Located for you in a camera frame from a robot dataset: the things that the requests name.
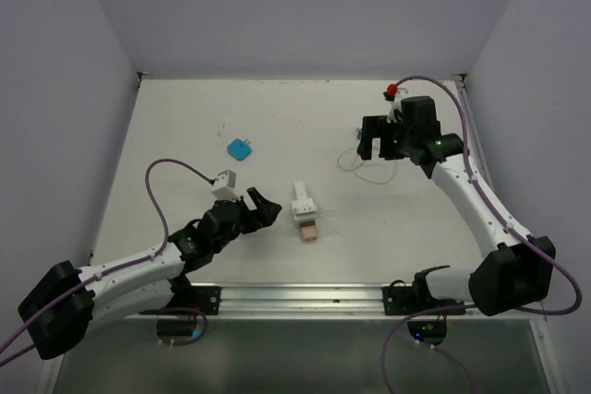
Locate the aluminium mounting rail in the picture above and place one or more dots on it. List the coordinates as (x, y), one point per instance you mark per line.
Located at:
(338, 301)

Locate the left black base bracket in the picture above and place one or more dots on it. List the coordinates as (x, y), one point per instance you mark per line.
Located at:
(205, 298)

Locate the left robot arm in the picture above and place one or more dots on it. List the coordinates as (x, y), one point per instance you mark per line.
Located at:
(67, 303)

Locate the white cube charger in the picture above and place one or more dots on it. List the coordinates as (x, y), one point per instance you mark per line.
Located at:
(301, 192)

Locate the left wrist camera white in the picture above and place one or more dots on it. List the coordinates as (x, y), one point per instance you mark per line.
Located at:
(223, 187)

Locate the black base bracket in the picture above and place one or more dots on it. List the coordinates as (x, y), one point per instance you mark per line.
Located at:
(403, 299)
(205, 298)

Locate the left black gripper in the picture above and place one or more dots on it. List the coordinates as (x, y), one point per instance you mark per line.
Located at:
(263, 215)

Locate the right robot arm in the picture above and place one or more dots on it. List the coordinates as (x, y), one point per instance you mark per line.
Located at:
(515, 270)

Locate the blue plug adapter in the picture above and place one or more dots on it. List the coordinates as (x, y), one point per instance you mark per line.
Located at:
(239, 149)

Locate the right black base bracket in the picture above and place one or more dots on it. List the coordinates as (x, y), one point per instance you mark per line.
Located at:
(403, 299)

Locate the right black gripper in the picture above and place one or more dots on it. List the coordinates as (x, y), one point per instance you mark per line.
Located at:
(374, 126)

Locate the brown USB charger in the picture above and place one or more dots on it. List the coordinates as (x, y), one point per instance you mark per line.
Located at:
(309, 231)

